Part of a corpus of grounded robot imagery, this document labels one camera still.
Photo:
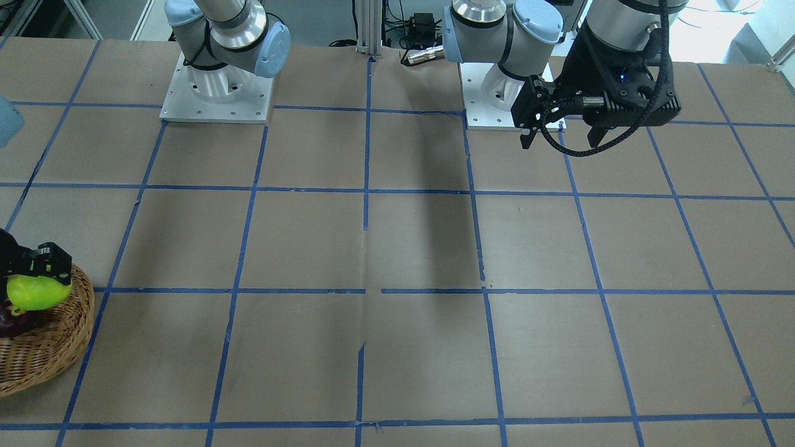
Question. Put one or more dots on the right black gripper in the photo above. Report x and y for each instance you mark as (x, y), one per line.
(38, 261)

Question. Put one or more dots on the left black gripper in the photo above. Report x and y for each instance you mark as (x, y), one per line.
(579, 67)

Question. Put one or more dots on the green apple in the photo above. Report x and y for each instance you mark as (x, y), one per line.
(36, 293)

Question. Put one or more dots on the dark red apple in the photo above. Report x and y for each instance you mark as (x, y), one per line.
(16, 321)

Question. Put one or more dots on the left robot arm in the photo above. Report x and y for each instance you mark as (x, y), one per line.
(520, 37)

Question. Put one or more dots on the wicker basket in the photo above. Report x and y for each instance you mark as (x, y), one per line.
(58, 339)

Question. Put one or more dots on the silver connector plug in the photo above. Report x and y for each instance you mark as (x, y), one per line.
(423, 56)

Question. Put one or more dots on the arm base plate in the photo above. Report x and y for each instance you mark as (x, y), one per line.
(488, 95)
(217, 93)

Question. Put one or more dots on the aluminium frame post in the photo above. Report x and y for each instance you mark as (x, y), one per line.
(369, 22)

